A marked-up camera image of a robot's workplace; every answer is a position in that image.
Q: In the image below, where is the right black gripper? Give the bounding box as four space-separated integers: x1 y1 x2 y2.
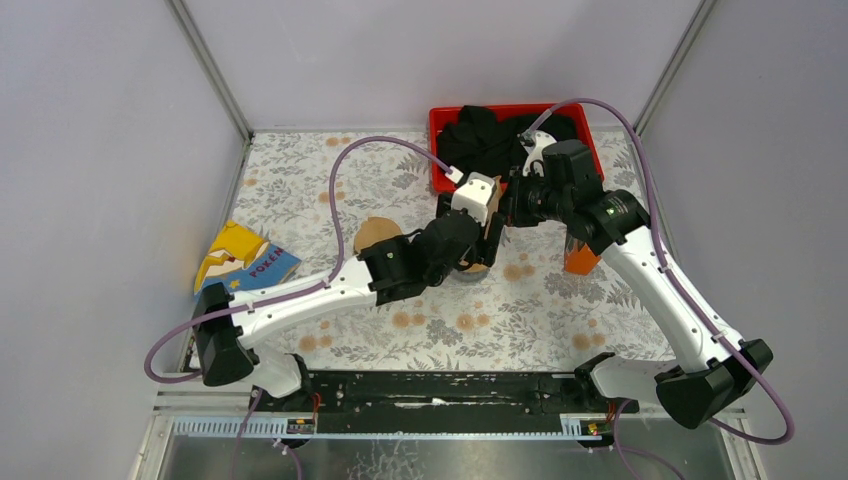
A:
492 166 570 228

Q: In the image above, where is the brown paper coffee filter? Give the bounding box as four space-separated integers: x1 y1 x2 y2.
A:
353 216 402 250

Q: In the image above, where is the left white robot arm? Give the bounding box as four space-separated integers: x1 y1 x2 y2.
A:
192 205 510 411

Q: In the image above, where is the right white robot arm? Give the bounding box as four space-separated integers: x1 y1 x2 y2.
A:
501 140 774 429

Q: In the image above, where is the red plastic bin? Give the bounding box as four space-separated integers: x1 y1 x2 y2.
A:
427 102 605 195

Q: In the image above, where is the black cloth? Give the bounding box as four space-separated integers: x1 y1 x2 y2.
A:
437 103 581 185

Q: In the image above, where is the floral table mat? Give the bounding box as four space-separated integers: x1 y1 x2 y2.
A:
232 132 673 371

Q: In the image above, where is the yellow blue cartoon book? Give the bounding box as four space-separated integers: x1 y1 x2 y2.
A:
193 220 301 298

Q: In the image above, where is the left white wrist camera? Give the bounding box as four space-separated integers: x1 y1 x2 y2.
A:
449 172 502 225

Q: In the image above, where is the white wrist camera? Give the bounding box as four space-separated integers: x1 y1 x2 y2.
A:
519 130 557 176
449 172 502 225

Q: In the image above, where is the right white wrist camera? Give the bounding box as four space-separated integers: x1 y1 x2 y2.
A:
519 130 557 176

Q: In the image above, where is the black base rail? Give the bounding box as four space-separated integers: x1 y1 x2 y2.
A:
258 370 623 436

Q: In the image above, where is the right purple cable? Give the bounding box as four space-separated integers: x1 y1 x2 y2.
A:
523 97 796 480

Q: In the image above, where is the purple cable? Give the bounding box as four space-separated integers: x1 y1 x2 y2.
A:
523 97 796 480
143 135 462 480

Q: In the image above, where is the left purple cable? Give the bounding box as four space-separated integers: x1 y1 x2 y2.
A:
143 135 462 480

